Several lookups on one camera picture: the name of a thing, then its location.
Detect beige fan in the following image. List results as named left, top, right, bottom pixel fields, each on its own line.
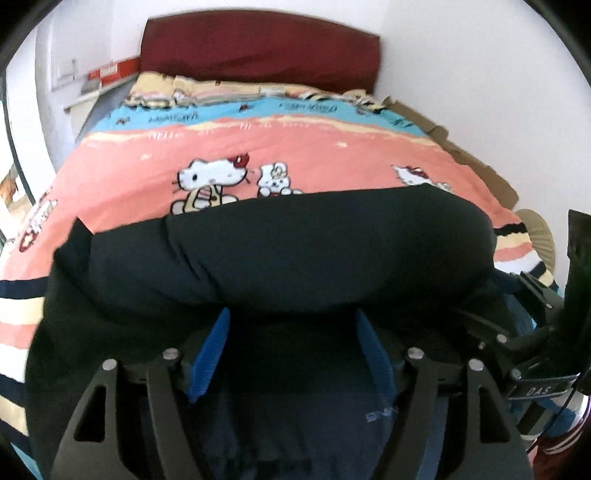
left=516, top=209, right=556, bottom=272

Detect white wall shelf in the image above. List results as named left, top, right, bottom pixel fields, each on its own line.
left=63, top=73, right=138, bottom=113

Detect dark red headboard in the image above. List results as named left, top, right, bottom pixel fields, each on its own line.
left=139, top=10, right=382, bottom=93

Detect black puffer jacket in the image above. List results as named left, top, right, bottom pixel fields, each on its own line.
left=25, top=186, right=522, bottom=479

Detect red box on shelf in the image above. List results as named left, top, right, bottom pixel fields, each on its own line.
left=87, top=57, right=139, bottom=87

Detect brown cardboard pieces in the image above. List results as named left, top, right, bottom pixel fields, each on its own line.
left=382, top=95, right=520, bottom=211

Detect Hello Kitty pink blanket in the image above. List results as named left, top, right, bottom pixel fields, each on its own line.
left=1, top=72, right=554, bottom=472

